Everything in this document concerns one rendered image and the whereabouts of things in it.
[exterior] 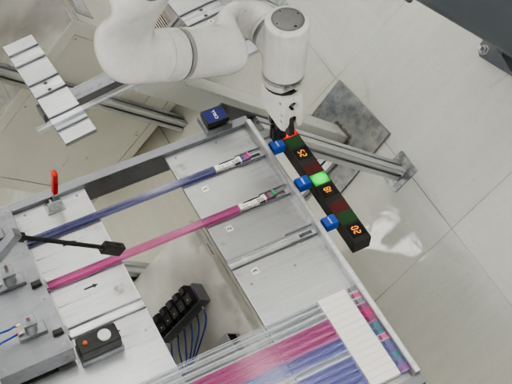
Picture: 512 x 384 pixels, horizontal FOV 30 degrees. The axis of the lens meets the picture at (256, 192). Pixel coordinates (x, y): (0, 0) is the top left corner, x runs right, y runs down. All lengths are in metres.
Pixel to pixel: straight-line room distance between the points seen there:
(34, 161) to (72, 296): 1.30
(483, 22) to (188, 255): 0.85
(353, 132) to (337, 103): 0.11
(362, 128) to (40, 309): 1.29
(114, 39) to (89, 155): 1.70
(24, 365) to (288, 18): 0.77
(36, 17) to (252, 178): 1.10
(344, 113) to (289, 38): 1.08
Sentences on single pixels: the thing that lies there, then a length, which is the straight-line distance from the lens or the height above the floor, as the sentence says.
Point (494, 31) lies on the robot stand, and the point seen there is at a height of 0.34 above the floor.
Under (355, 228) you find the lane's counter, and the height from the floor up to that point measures 0.65.
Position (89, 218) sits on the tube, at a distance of 1.92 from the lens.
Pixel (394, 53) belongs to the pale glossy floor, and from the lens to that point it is 2.76.
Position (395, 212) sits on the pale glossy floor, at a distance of 2.66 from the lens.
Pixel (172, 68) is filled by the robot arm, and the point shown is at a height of 1.18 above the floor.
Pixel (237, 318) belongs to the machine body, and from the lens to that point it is 2.15.
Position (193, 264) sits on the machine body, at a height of 0.62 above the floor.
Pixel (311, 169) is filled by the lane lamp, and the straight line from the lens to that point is 2.01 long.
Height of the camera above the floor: 2.27
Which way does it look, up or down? 50 degrees down
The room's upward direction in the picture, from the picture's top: 78 degrees counter-clockwise
